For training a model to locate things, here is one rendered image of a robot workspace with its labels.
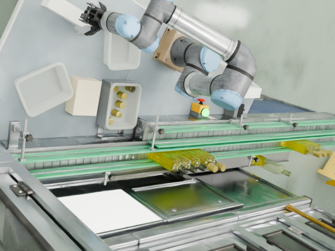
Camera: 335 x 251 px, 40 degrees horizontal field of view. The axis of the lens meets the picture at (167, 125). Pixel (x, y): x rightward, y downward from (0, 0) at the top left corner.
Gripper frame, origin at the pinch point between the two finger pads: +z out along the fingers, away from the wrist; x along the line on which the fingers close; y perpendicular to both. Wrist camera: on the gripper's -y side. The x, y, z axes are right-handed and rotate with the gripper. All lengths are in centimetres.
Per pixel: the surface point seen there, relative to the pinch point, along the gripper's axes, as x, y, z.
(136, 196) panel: 60, -50, -18
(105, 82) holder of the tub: 19.7, -30.0, 13.1
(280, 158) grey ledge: 14, -174, 3
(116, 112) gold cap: 30, -41, 10
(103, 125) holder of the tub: 38, -37, 10
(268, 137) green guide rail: 7, -141, -4
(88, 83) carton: 23.5, -19.6, 8.7
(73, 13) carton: -0.1, 0.7, 10.1
